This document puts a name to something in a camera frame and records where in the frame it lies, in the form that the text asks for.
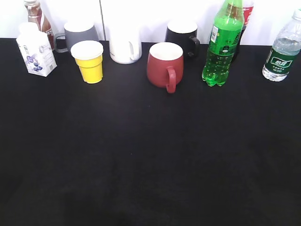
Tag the green soda bottle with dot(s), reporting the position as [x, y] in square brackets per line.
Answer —
[225, 35]

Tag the yellow paper cup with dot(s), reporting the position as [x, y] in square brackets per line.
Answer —
[88, 56]

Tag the brown iced tea bottle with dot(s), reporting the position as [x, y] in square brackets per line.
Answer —
[36, 15]

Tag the white ceramic mug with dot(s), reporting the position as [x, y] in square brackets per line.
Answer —
[125, 44]

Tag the grey mug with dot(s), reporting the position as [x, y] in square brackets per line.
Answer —
[74, 32]

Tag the cola bottle red label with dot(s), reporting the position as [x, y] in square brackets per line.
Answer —
[247, 10]

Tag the clear cestbon water bottle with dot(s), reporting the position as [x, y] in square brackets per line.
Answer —
[284, 51]

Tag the black ceramic mug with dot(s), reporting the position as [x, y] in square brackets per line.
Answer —
[184, 33]

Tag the red ceramic mug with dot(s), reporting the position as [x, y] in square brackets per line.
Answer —
[165, 65]

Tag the white blueberry milk carton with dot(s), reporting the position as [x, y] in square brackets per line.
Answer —
[35, 49]

